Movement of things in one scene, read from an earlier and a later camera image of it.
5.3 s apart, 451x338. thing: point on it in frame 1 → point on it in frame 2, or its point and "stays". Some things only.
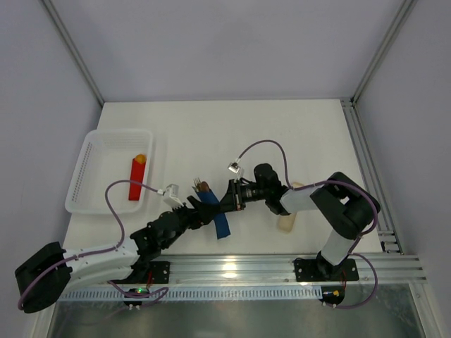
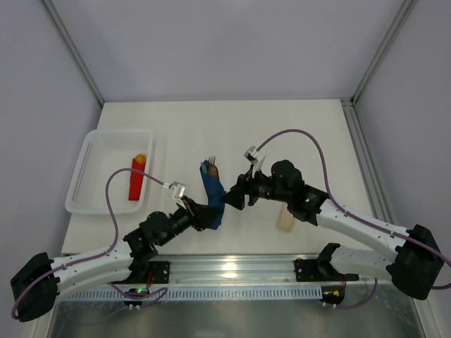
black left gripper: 190,214 stays
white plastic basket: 107,155 stays
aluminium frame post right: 406,8 stays
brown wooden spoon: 205,186 → 213,172
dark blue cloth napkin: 221,222 → 216,198
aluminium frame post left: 68,37 stays
